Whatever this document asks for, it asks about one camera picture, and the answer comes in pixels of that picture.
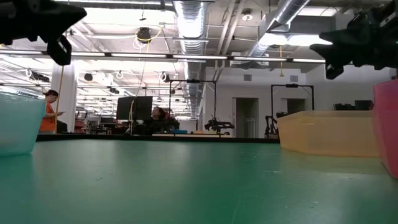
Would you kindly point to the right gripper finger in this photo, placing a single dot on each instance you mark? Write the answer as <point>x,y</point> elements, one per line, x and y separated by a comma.
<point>342,37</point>
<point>337,57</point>

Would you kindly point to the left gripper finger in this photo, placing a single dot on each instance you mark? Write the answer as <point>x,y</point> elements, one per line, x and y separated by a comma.
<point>62,15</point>
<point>60,51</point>

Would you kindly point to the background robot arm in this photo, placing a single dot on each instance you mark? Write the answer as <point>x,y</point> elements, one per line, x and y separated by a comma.
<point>217,125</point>
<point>267,124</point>

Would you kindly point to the person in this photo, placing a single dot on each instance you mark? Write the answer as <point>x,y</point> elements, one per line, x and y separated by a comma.
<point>158,123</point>
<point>49,118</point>

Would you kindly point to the red chair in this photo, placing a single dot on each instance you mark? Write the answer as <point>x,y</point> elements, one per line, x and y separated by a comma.
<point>80,123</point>

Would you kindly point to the orange plastic bin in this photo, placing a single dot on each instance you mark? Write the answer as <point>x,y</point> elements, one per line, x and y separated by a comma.
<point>329,133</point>

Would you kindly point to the long light bar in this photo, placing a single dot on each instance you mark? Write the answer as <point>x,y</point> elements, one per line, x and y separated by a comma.
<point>140,55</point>

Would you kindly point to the round ceiling device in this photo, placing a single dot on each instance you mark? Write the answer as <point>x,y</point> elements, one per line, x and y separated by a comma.
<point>144,34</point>

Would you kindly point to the pink plastic bin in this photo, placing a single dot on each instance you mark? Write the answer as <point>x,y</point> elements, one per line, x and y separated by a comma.
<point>387,130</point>

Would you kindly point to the teal plastic bin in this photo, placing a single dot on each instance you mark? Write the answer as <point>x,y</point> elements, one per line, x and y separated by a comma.
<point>18,130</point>

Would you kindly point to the black monitor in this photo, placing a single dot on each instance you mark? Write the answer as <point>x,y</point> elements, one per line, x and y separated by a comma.
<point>140,107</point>

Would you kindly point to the round ceiling fixture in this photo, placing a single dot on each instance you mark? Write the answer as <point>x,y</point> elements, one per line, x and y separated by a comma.
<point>247,15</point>

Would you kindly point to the green table mat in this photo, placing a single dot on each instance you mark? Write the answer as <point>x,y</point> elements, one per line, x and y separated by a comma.
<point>186,186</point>

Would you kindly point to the black rig frame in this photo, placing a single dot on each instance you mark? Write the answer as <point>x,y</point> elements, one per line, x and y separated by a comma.
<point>292,85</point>
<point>192,81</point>

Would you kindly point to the silver ventilation duct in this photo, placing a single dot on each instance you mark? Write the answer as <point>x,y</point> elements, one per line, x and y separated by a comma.
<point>189,18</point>
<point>289,12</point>

